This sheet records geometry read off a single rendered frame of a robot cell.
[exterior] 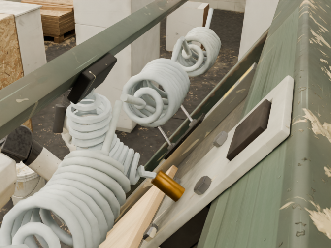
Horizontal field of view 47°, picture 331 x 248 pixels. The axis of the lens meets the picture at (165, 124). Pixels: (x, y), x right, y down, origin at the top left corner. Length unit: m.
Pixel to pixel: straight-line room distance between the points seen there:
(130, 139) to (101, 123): 3.52
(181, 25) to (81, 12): 2.77
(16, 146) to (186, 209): 1.12
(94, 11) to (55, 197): 3.35
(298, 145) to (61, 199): 0.16
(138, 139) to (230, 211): 3.60
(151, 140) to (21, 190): 1.43
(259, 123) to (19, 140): 1.18
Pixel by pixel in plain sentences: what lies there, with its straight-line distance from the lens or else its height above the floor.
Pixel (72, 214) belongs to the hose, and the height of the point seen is 1.88.
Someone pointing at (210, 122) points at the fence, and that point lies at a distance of 1.11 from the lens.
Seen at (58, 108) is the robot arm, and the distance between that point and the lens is 1.31.
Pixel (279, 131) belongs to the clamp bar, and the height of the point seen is 1.94.
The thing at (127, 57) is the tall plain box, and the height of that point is 0.83.
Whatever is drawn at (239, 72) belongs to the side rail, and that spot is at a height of 1.59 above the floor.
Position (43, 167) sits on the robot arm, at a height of 1.23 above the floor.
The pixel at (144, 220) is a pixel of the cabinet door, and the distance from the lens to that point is 1.00.
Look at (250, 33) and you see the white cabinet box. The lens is 4.76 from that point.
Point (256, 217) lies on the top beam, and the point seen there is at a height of 1.92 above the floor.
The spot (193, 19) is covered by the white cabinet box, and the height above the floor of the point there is 0.56.
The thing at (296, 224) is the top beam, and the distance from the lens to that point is 0.18.
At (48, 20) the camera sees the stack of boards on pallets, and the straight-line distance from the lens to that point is 6.68.
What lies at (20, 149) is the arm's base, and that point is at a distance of 1.40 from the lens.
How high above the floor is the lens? 2.06
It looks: 30 degrees down
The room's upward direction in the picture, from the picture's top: 2 degrees clockwise
